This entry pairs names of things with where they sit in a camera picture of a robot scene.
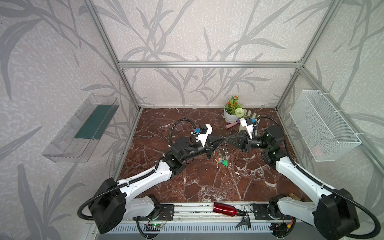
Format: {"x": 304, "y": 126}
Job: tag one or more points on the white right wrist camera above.
{"x": 248, "y": 123}

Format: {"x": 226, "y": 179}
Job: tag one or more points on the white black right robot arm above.
{"x": 329, "y": 210}

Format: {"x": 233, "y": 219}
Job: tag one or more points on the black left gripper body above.
{"x": 208, "y": 144}

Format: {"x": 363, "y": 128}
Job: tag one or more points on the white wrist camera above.
{"x": 248, "y": 123}
{"x": 202, "y": 133}

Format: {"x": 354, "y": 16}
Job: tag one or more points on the clear plastic wall shelf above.
{"x": 80, "y": 136}

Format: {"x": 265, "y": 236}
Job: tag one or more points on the white flower pot with plant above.
{"x": 233, "y": 110}

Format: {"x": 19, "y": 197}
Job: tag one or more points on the green garden trowel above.
{"x": 293, "y": 196}

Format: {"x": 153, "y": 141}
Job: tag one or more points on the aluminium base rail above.
{"x": 200, "y": 218}

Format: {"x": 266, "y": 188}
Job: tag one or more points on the beige grey garden glove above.
{"x": 248, "y": 113}

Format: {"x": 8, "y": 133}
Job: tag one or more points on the white wire mesh basket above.
{"x": 326, "y": 133}

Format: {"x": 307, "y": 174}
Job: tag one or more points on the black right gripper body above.
{"x": 245, "y": 142}

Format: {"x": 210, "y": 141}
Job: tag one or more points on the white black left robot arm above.
{"x": 116, "y": 200}

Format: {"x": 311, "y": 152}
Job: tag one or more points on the red spray bottle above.
{"x": 228, "y": 210}

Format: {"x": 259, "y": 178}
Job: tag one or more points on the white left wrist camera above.
{"x": 202, "y": 133}

